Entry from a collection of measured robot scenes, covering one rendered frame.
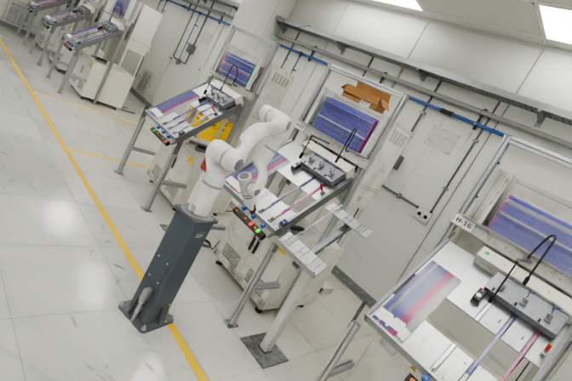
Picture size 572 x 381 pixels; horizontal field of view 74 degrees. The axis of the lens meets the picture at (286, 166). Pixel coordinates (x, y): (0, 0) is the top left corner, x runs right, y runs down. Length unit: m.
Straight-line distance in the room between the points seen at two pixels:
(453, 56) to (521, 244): 2.56
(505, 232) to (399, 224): 1.93
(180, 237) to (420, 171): 2.72
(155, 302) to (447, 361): 1.51
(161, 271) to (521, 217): 1.94
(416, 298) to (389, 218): 2.10
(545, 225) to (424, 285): 0.67
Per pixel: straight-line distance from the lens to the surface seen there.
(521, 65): 4.23
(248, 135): 2.09
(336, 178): 2.68
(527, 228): 2.33
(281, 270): 2.81
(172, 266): 2.21
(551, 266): 2.31
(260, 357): 2.63
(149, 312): 2.37
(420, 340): 2.09
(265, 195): 2.69
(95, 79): 6.59
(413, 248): 4.08
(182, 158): 3.88
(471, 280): 2.33
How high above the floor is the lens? 1.49
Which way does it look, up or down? 9 degrees down
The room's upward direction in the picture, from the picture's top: 28 degrees clockwise
